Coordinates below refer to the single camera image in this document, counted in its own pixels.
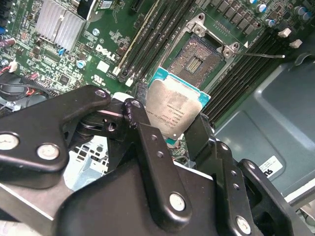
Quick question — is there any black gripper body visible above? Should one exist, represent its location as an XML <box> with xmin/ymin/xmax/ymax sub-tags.
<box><xmin>54</xmin><ymin>159</ymin><xmax>235</xmax><ymax>236</ymax></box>

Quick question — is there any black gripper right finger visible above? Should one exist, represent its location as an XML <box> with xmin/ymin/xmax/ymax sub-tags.
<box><xmin>184</xmin><ymin>114</ymin><xmax>300</xmax><ymax>236</ymax></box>

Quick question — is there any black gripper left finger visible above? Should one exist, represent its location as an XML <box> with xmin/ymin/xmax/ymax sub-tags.
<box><xmin>0</xmin><ymin>85</ymin><xmax>194</xmax><ymax>227</ymax></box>

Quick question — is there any silver CPU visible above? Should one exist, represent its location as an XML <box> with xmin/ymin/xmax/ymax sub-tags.
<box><xmin>145</xmin><ymin>65</ymin><xmax>212</xmax><ymax>147</ymax></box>

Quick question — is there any thin metal locking lever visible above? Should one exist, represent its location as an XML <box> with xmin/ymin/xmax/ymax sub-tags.
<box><xmin>236</xmin><ymin>51</ymin><xmax>286</xmax><ymax>59</ymax></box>

